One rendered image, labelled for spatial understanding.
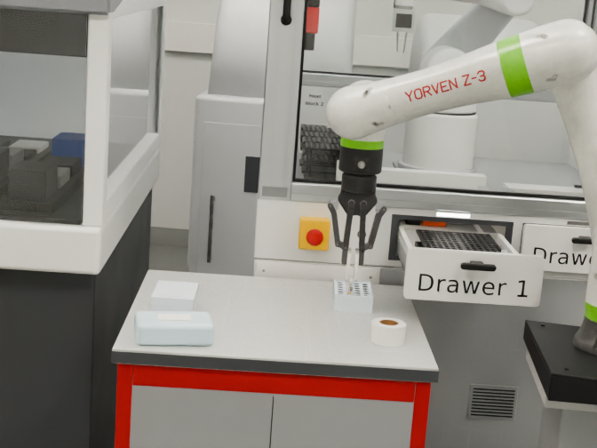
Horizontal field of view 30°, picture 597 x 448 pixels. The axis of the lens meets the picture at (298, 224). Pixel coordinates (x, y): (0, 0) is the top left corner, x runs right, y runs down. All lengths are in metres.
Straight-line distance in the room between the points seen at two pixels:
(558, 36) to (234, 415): 0.94
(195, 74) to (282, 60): 3.32
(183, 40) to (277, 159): 3.27
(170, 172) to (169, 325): 3.88
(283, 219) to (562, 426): 0.86
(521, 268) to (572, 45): 0.52
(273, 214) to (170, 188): 3.38
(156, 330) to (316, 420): 0.35
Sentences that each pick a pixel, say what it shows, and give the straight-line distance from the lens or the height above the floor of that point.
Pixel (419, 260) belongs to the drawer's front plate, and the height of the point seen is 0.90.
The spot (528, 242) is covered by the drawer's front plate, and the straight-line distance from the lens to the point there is 2.72.
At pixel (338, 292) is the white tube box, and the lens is 2.46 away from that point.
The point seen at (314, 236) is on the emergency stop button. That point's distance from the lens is 2.60.
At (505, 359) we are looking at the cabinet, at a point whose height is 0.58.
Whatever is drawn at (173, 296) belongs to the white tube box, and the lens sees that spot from 2.30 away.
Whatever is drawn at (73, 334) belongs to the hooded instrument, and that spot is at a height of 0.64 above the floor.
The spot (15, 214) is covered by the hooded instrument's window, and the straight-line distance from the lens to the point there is 2.48.
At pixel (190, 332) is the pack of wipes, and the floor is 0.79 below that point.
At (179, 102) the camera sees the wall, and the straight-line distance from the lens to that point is 5.94.
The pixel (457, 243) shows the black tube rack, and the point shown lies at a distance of 2.57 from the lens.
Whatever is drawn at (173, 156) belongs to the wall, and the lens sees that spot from 5.98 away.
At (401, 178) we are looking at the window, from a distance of 2.68.
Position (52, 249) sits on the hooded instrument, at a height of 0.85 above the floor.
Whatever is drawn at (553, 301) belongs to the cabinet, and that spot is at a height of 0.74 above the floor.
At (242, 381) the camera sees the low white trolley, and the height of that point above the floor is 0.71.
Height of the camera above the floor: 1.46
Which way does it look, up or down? 12 degrees down
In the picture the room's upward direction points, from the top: 4 degrees clockwise
